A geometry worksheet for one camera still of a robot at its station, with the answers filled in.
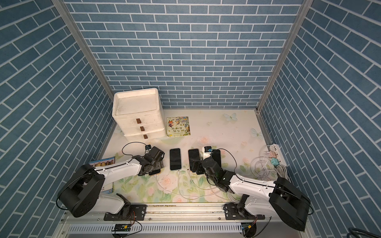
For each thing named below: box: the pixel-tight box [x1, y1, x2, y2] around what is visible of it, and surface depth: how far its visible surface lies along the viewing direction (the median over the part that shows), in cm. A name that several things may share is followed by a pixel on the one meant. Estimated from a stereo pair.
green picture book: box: [166, 116, 191, 138], surface depth 111 cm
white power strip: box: [269, 143, 287, 167], surface depth 96 cm
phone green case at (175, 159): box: [169, 148, 182, 171], surface depth 95 cm
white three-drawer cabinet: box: [112, 87, 166, 142], surface depth 93 cm
